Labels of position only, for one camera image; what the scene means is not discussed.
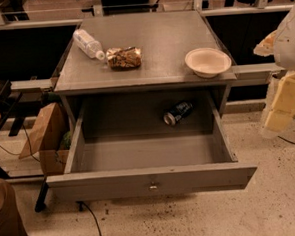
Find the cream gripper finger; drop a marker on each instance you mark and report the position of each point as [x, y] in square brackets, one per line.
[265, 47]
[280, 106]

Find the dark pepsi can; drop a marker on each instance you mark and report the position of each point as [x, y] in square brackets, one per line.
[178, 112]

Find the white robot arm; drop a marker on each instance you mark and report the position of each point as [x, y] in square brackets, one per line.
[284, 43]

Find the grey cabinet with counter top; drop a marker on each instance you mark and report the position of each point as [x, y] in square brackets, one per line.
[164, 39]

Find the small metal drawer knob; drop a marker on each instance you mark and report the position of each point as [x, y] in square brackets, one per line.
[153, 187]

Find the grey open top drawer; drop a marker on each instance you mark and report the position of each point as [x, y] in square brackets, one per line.
[121, 145]

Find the white paper bowl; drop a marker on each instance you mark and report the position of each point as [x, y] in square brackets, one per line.
[208, 62]

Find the shiny snack chip bag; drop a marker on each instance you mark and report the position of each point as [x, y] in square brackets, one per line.
[124, 58]

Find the clear plastic water bottle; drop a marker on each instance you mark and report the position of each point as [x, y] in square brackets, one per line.
[89, 45]

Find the brown cardboard box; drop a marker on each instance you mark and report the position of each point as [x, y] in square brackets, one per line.
[45, 139]

